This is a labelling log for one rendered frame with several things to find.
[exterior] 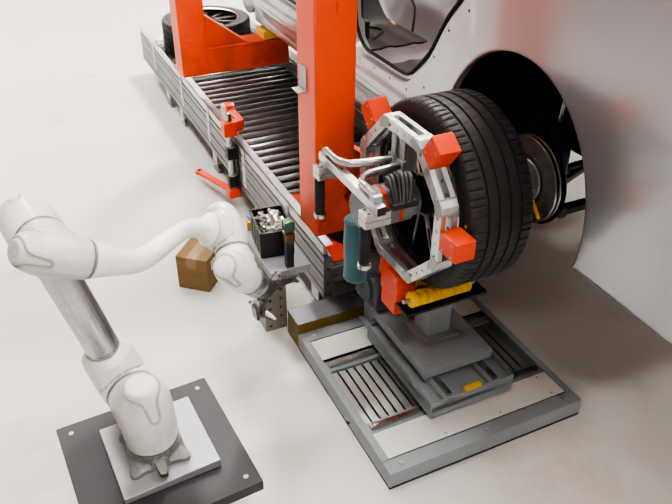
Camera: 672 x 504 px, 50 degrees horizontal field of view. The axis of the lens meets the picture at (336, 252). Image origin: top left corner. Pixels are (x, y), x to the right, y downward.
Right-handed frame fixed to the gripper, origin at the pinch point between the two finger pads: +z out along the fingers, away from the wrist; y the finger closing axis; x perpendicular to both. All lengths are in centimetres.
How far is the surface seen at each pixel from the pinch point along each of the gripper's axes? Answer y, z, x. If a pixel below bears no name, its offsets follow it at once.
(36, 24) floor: -8, 227, 528
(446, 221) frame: 53, -4, -26
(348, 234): 30.8, 13.5, 6.0
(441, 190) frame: 59, -9, -20
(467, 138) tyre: 76, -14, -18
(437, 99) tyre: 82, -10, 1
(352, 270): 22.0, 24.9, 1.0
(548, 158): 94, 19, -29
